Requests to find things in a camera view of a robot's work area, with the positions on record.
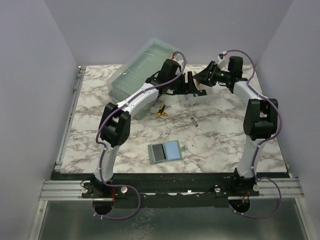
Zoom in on small metal clip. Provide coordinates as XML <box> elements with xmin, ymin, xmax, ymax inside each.
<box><xmin>190</xmin><ymin>117</ymin><xmax>199</xmax><ymax>127</ymax></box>

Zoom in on clear plastic storage box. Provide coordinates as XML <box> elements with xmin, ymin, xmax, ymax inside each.
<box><xmin>107</xmin><ymin>38</ymin><xmax>180</xmax><ymax>104</ymax></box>

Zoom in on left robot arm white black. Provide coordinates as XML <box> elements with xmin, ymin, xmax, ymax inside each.
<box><xmin>91</xmin><ymin>59</ymin><xmax>207</xmax><ymax>198</ymax></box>

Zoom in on green leather card holder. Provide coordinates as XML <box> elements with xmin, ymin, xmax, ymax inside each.
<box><xmin>147</xmin><ymin>140</ymin><xmax>186</xmax><ymax>165</ymax></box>

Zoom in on black front mounting rail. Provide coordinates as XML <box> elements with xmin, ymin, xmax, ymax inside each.
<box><xmin>82</xmin><ymin>172</ymin><xmax>261</xmax><ymax>210</ymax></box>

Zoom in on yellow black small screwdriver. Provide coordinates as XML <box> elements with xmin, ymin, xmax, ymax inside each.
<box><xmin>157</xmin><ymin>104</ymin><xmax>168</xmax><ymax>117</ymax></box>

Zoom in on white card tray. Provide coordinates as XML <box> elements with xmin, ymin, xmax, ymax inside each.
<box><xmin>179</xmin><ymin>84</ymin><xmax>215</xmax><ymax>107</ymax></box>

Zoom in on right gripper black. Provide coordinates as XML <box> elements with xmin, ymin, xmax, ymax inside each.
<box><xmin>193</xmin><ymin>62</ymin><xmax>231</xmax><ymax>88</ymax></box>

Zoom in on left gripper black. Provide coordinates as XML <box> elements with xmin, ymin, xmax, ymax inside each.
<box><xmin>167</xmin><ymin>71</ymin><xmax>198</xmax><ymax>96</ymax></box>

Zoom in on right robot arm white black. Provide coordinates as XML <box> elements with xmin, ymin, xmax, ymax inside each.
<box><xmin>193</xmin><ymin>56</ymin><xmax>278</xmax><ymax>196</ymax></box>

